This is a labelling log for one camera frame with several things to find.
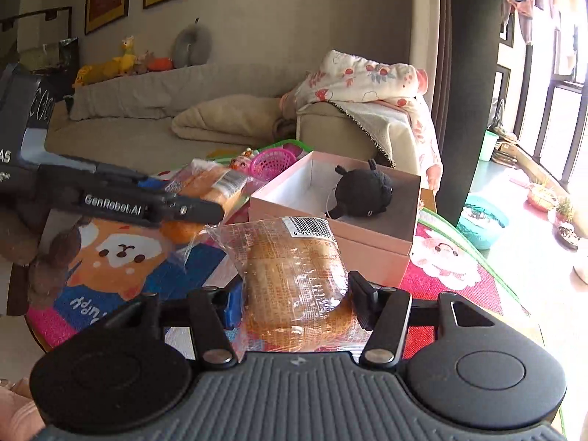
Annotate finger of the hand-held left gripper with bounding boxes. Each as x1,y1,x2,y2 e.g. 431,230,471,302
93,161,150,185
153,192,227,228

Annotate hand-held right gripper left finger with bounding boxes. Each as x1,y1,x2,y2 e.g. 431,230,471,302
92,280,246,371

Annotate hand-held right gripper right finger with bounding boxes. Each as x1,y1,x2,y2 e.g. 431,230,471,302
348,271,499,371

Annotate orange bread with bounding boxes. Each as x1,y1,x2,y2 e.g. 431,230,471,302
163,158,249,245

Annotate pink cardboard box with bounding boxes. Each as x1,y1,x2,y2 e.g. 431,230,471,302
248,150,422,291

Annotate bread with barcode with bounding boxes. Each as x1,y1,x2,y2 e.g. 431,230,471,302
204,216,358,354

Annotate pink plastic basket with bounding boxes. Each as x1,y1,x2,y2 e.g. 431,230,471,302
249,144,300,178

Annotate person's left hand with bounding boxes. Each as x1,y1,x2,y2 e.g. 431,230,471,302
0,190,86,297

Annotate beige sofa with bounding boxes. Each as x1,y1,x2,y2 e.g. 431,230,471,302
43,61,442,176

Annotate yellow plush toy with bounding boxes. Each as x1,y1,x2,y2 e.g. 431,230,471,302
72,64,107,88

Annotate colourful printed play mat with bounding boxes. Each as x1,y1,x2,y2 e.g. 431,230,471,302
25,158,531,355

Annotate beige folded quilt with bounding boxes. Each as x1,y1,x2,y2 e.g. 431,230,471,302
171,94,300,146

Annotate brown plush toy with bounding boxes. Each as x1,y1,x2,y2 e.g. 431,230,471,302
133,50,155,75

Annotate yellow plush llama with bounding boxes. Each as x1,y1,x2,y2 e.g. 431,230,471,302
103,35,139,77

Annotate black plush toy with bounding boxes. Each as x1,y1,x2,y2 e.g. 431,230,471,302
327,159,394,220

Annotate green plastic basket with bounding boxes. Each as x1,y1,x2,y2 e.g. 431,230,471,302
271,138,316,159

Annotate teal plastic basin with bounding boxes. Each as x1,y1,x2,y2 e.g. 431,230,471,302
456,193,511,251

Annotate grey neck pillow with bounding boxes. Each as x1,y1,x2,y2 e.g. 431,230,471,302
172,18,212,68

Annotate grey fringed towel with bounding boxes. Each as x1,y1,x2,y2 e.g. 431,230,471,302
330,100,415,169

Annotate green plastic cup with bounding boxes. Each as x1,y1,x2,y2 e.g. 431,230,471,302
478,129,500,162

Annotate red plant bowl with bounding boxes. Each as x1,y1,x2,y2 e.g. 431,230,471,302
526,184,559,212

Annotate dark shallow dish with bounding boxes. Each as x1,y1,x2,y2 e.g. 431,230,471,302
553,223,581,251

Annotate floral blanket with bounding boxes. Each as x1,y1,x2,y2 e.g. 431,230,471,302
280,50,444,181

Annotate small potted plant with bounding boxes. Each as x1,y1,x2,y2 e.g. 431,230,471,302
548,197,576,224

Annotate dark curtain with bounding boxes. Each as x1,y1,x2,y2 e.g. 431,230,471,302
432,0,502,223

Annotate small dark framed picture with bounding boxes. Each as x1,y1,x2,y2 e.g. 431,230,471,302
499,9,514,49
493,64,512,112

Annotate black window frame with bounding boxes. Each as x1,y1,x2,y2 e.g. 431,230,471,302
546,23,588,194

